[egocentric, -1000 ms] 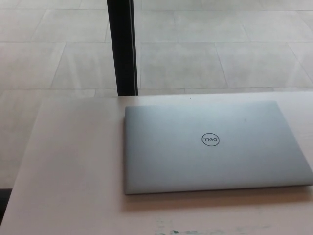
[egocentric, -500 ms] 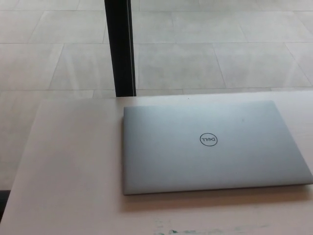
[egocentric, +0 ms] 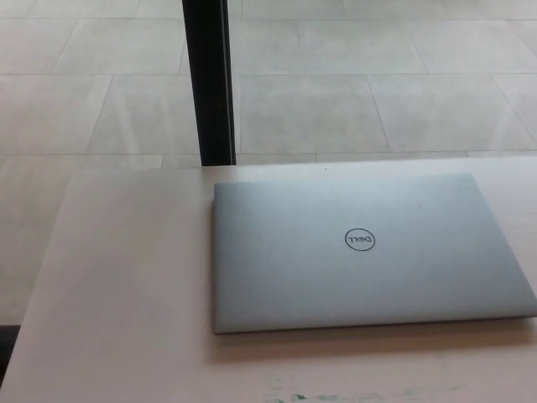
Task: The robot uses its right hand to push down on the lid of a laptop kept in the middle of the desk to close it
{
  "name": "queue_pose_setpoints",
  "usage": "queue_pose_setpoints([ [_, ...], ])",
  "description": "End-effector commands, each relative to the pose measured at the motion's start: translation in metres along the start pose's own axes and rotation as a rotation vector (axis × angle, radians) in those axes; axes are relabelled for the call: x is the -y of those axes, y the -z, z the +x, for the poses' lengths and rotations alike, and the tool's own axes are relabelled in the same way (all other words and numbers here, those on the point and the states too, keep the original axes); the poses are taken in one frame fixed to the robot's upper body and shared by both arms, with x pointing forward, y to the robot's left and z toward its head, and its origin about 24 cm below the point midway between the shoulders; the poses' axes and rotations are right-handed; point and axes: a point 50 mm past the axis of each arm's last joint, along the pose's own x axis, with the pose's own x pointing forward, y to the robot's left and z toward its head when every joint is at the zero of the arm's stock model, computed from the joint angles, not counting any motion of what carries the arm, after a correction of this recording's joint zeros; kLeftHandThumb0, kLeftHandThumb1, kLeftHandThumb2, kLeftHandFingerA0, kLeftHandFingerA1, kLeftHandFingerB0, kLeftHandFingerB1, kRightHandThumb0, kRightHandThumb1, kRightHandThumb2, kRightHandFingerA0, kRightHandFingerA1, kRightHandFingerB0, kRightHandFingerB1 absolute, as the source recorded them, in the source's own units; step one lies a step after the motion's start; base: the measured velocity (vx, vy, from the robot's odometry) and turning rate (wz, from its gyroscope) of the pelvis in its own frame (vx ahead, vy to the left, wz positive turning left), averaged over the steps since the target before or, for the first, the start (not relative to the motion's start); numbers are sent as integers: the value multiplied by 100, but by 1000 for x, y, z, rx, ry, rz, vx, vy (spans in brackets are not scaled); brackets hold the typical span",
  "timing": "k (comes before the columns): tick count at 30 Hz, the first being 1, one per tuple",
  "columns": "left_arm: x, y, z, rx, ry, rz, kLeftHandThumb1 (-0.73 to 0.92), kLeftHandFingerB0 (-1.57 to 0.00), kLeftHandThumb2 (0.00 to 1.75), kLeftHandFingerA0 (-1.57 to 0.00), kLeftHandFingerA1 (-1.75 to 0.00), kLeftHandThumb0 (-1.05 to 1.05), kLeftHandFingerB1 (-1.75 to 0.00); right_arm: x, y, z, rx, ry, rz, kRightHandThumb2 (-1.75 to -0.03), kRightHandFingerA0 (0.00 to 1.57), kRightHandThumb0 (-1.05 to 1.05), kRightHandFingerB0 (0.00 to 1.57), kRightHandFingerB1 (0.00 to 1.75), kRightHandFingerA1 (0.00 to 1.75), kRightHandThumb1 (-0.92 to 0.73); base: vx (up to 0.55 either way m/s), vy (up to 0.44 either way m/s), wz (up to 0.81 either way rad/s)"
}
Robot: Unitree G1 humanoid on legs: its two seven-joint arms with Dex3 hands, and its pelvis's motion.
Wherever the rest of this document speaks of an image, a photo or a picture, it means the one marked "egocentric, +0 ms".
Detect black vertical window post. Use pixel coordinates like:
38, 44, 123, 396
181, 0, 237, 167

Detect silver Dell laptop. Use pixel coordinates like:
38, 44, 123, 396
211, 171, 537, 336

